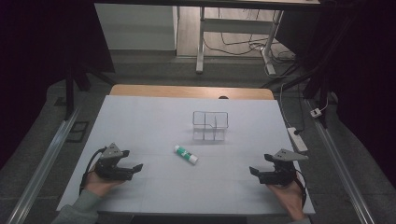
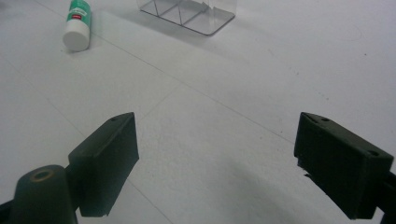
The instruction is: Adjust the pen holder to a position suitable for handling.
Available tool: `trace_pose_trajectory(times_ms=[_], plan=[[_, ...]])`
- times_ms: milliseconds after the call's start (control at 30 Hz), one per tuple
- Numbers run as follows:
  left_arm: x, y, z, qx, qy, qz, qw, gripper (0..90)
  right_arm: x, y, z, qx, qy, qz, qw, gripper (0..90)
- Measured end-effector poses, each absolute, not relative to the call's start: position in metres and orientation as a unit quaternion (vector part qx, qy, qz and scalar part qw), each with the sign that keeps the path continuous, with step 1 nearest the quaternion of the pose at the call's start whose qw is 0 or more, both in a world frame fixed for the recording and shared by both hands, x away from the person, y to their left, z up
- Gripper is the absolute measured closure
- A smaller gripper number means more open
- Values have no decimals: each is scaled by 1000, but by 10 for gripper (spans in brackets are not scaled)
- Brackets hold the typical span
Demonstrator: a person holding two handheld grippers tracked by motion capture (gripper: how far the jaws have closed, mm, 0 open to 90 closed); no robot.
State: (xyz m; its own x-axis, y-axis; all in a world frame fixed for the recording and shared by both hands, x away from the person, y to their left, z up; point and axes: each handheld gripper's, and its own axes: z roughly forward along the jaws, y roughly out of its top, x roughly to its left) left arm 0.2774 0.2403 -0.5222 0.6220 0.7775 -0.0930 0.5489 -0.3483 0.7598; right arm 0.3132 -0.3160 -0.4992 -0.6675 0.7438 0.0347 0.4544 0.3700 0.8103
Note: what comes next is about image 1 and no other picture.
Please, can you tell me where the white cabinet panel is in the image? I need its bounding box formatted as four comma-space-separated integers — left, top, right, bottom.
93, 3, 179, 52

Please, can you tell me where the tangle of floor cables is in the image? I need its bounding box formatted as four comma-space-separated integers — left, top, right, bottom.
203, 7, 297, 79

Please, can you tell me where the white table sheet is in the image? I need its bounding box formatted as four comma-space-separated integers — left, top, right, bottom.
56, 94, 316, 217

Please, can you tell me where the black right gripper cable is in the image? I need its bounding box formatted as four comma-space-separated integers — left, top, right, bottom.
294, 172, 308, 209

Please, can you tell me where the white desk frame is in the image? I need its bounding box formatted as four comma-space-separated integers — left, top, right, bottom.
93, 0, 322, 77

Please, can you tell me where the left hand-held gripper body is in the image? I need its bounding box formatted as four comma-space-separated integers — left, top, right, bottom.
93, 142, 134, 182

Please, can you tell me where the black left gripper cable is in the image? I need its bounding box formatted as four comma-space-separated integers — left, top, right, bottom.
78, 147, 107, 196

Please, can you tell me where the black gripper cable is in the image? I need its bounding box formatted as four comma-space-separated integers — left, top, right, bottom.
294, 172, 308, 209
78, 147, 107, 196

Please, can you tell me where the black rectangular floor frame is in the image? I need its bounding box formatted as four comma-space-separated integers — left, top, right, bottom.
65, 120, 91, 144

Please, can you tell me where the white power strip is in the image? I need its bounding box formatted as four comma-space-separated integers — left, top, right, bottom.
286, 126, 309, 154

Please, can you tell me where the clear plastic organizer box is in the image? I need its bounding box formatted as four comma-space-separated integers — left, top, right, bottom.
191, 110, 230, 143

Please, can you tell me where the wooden table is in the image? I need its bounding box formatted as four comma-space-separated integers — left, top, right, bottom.
109, 84, 276, 101

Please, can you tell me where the white power strip cable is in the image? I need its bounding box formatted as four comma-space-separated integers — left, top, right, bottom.
278, 81, 295, 129

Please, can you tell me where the green and white glue stick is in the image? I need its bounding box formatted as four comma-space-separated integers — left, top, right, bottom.
173, 144, 199, 165

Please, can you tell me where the white power adapter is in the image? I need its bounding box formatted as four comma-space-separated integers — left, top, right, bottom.
309, 107, 324, 119

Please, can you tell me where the black metal stand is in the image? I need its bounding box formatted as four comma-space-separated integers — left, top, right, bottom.
63, 60, 117, 121
261, 55, 335, 129

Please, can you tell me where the person's right hand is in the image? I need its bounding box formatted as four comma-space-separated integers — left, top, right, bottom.
265, 173, 308, 222

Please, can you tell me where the person's left hand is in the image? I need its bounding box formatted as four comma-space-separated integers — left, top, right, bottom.
83, 169, 126, 198

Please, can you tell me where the aluminium floor rail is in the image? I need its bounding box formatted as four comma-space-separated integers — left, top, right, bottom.
5, 105, 82, 224
305, 98, 378, 224

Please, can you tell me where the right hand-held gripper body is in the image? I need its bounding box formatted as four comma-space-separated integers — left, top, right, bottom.
257, 148, 309, 187

